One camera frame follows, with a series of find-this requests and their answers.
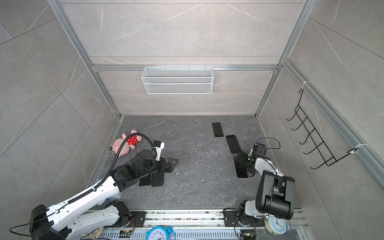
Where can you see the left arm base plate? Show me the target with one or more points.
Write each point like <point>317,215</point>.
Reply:
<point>135,219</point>

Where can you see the crumpled patterned cloth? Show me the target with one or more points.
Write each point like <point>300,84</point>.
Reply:
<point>93,235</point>

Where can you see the black wire hook rack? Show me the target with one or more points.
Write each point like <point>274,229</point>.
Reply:
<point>314,136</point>

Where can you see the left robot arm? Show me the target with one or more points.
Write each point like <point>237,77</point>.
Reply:
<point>71,218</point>

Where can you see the pink pig plush toy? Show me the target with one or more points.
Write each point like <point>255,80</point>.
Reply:
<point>130,144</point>

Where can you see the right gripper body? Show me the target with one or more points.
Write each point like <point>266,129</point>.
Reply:
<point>246,157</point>

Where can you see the long black phone right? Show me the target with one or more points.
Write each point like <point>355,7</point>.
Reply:
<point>240,167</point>

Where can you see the aluminium mounting rail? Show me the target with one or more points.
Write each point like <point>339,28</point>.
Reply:
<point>194,219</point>

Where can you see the cream alarm clock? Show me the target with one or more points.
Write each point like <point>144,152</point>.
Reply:
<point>276,226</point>

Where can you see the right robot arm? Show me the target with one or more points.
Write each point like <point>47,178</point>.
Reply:
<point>275,196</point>

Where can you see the blue alarm clock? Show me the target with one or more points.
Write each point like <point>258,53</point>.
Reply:
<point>160,233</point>

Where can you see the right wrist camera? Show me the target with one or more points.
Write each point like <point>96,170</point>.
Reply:
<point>259,149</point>

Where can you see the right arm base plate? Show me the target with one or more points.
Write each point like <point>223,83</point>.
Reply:
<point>232,218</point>

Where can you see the phone with pink edge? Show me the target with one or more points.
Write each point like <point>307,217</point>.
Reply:
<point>217,130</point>

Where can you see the black phone case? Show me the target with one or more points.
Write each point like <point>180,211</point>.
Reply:
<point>145,181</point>

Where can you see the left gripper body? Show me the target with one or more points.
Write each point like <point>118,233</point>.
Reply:
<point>159,165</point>

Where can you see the wet wipes pack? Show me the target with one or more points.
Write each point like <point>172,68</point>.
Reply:
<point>115,197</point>

